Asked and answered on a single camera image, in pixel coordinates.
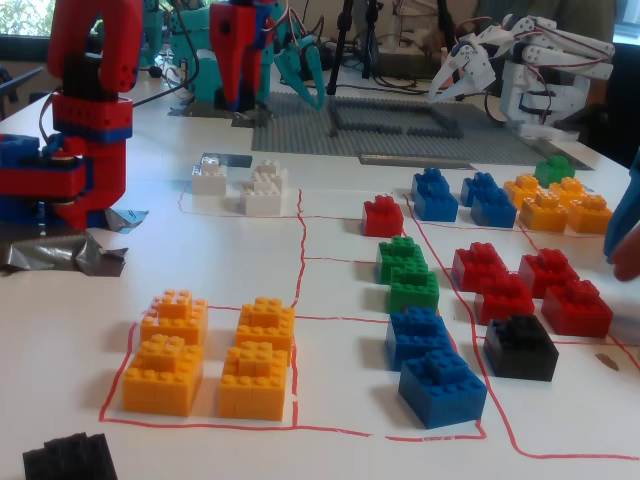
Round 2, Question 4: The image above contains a green brick block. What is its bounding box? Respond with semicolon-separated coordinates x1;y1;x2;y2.
533;154;576;187
375;235;426;286
388;267;440;315

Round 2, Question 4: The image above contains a window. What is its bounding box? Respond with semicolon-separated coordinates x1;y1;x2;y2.
0;0;56;36

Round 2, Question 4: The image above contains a white red servo cable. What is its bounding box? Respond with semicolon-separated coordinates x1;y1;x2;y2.
38;92;66;157

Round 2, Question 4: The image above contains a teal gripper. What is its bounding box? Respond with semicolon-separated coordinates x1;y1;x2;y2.
251;2;326;109

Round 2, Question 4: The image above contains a person in olive jacket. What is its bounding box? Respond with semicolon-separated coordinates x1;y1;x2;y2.
474;0;616;44

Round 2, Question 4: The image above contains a grey duct tape patch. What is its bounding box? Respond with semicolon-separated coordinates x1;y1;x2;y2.
169;102;275;129

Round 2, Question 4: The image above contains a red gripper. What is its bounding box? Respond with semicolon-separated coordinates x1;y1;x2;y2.
209;3;253;110

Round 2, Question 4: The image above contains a grey studded baseplate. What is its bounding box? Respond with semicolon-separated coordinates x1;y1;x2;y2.
251;92;594;167

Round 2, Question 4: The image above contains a crumpled grey duct tape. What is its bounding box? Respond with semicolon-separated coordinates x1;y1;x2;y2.
0;207;150;279

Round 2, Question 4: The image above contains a person's hand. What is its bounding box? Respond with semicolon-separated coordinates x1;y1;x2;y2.
613;230;640;282

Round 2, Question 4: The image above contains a white brick block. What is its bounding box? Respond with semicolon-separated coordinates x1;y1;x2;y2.
238;179;284;217
252;158;290;194
191;158;229;196

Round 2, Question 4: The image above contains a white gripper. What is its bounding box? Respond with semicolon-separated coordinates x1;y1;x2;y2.
430;34;497;104

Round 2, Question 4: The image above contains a dark chair part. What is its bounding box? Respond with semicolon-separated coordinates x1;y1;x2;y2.
0;65;46;120

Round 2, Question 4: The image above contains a yellow brick block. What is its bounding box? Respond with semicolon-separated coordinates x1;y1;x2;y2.
235;297;296;354
139;288;209;346
217;340;291;421
566;193;615;235
503;173;541;201
518;189;570;233
548;176;586;201
122;333;205;417

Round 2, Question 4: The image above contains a black brick block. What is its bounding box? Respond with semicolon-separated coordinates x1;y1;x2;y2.
22;432;119;480
483;313;560;382

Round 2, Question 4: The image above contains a black tripod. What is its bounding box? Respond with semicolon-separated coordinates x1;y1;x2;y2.
325;0;384;97

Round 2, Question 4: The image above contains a red brick block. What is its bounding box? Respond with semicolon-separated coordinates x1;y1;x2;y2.
452;241;509;292
518;248;581;300
540;278;615;337
362;194;405;238
473;272;536;326

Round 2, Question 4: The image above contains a blue sleeved forearm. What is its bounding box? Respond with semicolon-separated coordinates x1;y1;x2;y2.
603;149;640;266

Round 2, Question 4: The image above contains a blue brick block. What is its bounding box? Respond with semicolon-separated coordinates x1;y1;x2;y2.
398;348;489;430
469;187;518;229
415;187;459;224
459;172;501;206
384;306;454;372
410;167;451;201

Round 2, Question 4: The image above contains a dark grey brick frame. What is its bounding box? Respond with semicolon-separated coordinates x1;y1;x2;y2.
328;96;465;140

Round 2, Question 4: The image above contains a black chair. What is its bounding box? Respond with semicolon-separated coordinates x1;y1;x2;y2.
612;42;640;169

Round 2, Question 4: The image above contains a grey duct tape strip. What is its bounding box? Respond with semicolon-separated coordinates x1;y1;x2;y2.
359;153;472;170

